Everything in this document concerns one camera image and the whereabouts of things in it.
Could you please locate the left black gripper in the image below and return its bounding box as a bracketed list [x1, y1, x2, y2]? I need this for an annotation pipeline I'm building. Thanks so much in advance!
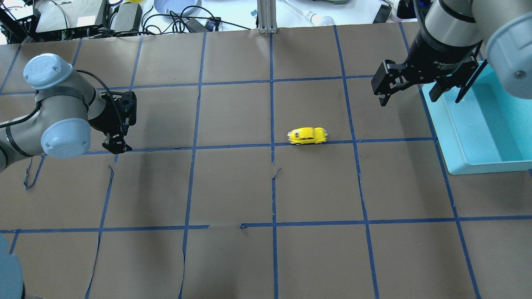
[89, 112, 133, 154]

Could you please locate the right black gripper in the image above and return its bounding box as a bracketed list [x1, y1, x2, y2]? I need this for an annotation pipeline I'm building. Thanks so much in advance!
[371, 59, 480, 107]

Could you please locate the yellow toy beetle car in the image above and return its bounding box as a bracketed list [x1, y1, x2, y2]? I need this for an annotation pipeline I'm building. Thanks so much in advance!
[287, 127, 329, 146]

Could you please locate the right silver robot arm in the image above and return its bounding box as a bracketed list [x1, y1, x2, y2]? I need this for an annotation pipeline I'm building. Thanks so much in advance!
[371, 0, 532, 106]

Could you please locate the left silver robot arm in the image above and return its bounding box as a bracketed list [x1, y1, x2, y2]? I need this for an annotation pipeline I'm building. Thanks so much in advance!
[0, 53, 137, 170]

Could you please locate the turquoise plastic bin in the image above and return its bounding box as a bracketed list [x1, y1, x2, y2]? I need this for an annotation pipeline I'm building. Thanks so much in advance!
[422, 66, 532, 175]

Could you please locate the black power adapter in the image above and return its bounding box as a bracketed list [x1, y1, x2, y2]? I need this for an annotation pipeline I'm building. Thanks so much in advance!
[110, 2, 143, 32]

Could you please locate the blue plate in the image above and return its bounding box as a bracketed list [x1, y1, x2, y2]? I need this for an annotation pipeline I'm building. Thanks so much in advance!
[153, 0, 202, 17]

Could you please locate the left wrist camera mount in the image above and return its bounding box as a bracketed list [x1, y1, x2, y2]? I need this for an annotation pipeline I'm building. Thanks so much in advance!
[99, 91, 137, 131]

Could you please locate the aluminium frame post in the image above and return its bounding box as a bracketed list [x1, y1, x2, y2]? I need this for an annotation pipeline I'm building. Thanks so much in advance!
[256, 0, 278, 34]

